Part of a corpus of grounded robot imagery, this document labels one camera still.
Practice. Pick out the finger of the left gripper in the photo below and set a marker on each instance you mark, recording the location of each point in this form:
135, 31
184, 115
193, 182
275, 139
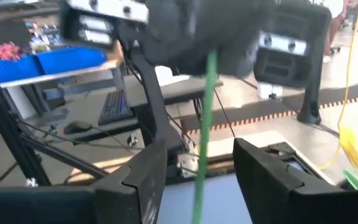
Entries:
235, 46
179, 43

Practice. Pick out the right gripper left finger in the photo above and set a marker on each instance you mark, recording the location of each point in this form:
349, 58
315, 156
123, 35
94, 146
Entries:
141, 186

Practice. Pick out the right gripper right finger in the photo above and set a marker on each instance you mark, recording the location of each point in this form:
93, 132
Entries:
272, 193

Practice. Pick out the white artificial tulip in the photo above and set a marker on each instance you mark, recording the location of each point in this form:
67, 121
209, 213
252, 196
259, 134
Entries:
205, 124

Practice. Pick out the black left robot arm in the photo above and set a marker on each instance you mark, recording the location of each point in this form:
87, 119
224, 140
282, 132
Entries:
154, 102

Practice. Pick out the pink artificial flowers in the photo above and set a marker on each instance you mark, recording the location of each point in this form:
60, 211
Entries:
5, 51

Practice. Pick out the grey desk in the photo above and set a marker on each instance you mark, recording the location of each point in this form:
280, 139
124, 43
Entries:
182, 90

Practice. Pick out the white box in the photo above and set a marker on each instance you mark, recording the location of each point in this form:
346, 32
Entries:
269, 90

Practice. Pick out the black computer keyboard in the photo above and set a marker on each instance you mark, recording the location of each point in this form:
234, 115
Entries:
115, 107

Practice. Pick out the black computer mouse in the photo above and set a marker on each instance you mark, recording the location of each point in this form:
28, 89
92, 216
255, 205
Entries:
77, 127

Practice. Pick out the black stand with round base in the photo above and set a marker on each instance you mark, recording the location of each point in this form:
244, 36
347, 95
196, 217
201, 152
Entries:
311, 102

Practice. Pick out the person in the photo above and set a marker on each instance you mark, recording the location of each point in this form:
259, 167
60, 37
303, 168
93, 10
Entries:
332, 31

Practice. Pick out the white work table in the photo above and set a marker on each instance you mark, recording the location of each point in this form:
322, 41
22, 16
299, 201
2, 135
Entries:
73, 73

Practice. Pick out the blue plastic bin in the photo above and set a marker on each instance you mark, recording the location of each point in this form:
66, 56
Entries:
14, 70
70, 60

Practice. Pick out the black floor mat orange edge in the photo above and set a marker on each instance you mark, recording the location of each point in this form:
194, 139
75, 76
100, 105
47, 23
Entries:
337, 95

